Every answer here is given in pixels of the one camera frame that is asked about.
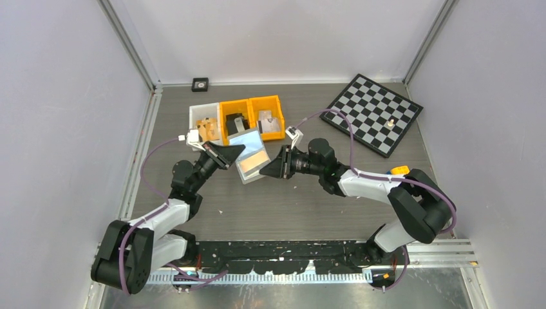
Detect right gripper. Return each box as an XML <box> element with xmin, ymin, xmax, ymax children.
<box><xmin>260</xmin><ymin>145</ymin><xmax>323</xmax><ymax>180</ymax></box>

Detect black box in bin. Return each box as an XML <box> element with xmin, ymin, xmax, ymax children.
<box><xmin>225</xmin><ymin>113</ymin><xmax>250</xmax><ymax>136</ymax></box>

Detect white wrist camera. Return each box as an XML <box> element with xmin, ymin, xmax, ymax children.
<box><xmin>285</xmin><ymin>126</ymin><xmax>304</xmax><ymax>149</ymax></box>
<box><xmin>178</xmin><ymin>129</ymin><xmax>205</xmax><ymax>151</ymax></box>

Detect white storage bin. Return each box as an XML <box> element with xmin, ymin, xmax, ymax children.
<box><xmin>189</xmin><ymin>102</ymin><xmax>223</xmax><ymax>145</ymax></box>

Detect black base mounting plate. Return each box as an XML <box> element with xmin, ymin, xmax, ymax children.
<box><xmin>179</xmin><ymin>239</ymin><xmax>410</xmax><ymax>276</ymax></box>

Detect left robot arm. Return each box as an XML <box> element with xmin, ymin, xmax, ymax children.
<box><xmin>90</xmin><ymin>142</ymin><xmax>245</xmax><ymax>294</ymax></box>

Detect tan credit card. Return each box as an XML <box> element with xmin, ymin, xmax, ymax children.
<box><xmin>237</xmin><ymin>151</ymin><xmax>270</xmax><ymax>178</ymax></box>

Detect wooden pieces in bin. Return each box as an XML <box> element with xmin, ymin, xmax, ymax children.
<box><xmin>195</xmin><ymin>117</ymin><xmax>221</xmax><ymax>142</ymax></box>

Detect black white chessboard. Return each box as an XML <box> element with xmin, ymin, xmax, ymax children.
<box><xmin>319</xmin><ymin>74</ymin><xmax>423</xmax><ymax>158</ymax></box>

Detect yellow blue toy car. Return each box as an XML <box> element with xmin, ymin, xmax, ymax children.
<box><xmin>387</xmin><ymin>165</ymin><xmax>410</xmax><ymax>175</ymax></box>

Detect clear plastic card holder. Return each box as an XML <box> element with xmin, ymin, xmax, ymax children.
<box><xmin>228</xmin><ymin>128</ymin><xmax>270</xmax><ymax>184</ymax></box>

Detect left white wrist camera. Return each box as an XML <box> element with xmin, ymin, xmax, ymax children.
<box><xmin>178</xmin><ymin>129</ymin><xmax>205</xmax><ymax>151</ymax></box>

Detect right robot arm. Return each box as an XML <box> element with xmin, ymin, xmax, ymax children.
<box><xmin>259</xmin><ymin>138</ymin><xmax>456</xmax><ymax>264</ymax></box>

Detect middle orange storage bin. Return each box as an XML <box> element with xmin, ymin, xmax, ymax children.
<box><xmin>219</xmin><ymin>98</ymin><xmax>253</xmax><ymax>145</ymax></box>

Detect cards in orange bin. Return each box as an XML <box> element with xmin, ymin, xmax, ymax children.
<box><xmin>256</xmin><ymin>110</ymin><xmax>281</xmax><ymax>134</ymax></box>

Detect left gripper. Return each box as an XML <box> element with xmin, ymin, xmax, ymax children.
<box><xmin>191</xmin><ymin>141</ymin><xmax>244</xmax><ymax>193</ymax></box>

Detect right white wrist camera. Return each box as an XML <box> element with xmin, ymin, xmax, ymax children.
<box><xmin>285</xmin><ymin>126</ymin><xmax>304</xmax><ymax>149</ymax></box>

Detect small black square device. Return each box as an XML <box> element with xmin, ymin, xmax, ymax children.
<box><xmin>191</xmin><ymin>77</ymin><xmax>209</xmax><ymax>92</ymax></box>

